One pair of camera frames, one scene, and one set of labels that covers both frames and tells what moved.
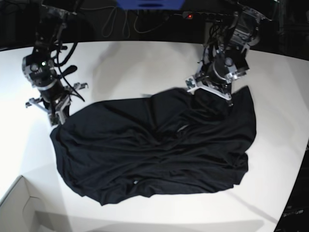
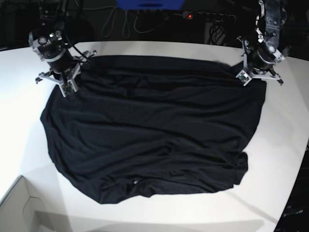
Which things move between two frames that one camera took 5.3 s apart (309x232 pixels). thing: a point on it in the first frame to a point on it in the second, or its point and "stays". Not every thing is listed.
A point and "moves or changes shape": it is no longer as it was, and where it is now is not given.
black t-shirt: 168,142 moves or changes shape
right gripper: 204,81 to 259,62
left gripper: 56,99 to 65,69
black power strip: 203,15 stays
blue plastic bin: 150,5 stays
